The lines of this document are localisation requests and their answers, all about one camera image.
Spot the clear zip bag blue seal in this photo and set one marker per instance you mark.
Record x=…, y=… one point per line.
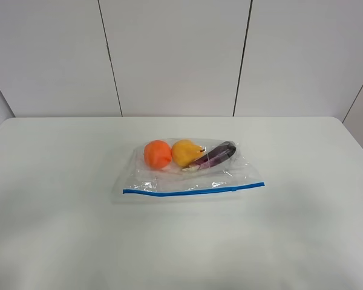
x=137, y=182

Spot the yellow pear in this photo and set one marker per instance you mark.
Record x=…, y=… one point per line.
x=185, y=152

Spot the orange round fruit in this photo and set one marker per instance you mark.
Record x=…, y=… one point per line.
x=157, y=154

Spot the purple eggplant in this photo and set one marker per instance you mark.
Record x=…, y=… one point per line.
x=216, y=156

